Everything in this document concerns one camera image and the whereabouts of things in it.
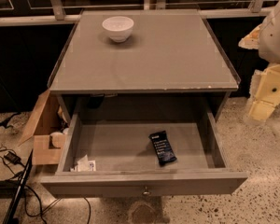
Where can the brown cardboard box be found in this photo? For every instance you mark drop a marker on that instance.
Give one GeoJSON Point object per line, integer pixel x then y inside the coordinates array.
{"type": "Point", "coordinates": [44, 129]}

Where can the grey open drawer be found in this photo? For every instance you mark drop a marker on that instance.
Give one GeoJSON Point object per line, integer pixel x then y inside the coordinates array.
{"type": "Point", "coordinates": [126, 161]}

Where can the white crumpled paper packet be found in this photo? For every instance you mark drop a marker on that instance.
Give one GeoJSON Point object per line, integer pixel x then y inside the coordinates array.
{"type": "Point", "coordinates": [83, 164]}

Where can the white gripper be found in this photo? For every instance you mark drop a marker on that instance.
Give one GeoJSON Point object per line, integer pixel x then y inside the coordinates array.
{"type": "Point", "coordinates": [275, 37]}

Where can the dark blue snack bar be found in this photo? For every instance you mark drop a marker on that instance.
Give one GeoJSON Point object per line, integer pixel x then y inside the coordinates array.
{"type": "Point", "coordinates": [162, 148]}

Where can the black power adapter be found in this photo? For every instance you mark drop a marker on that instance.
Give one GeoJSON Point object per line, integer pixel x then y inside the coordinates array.
{"type": "Point", "coordinates": [12, 158]}

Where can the metal window rail frame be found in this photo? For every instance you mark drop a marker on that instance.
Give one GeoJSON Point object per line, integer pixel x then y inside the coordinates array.
{"type": "Point", "coordinates": [127, 6]}

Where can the black stand leg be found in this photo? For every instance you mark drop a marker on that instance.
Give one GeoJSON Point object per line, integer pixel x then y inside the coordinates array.
{"type": "Point", "coordinates": [19, 188]}

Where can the white ceramic bowl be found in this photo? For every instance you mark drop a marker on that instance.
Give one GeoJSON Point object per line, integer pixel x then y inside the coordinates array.
{"type": "Point", "coordinates": [118, 28]}

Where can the round metal drawer knob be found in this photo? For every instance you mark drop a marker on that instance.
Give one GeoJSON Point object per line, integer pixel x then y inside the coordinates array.
{"type": "Point", "coordinates": [146, 192]}

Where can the grey nightstand cabinet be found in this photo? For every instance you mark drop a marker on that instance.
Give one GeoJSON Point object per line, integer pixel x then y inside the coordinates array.
{"type": "Point", "coordinates": [168, 51]}

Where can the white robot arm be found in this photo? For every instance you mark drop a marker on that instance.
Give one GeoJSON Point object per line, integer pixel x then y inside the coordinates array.
{"type": "Point", "coordinates": [269, 45]}

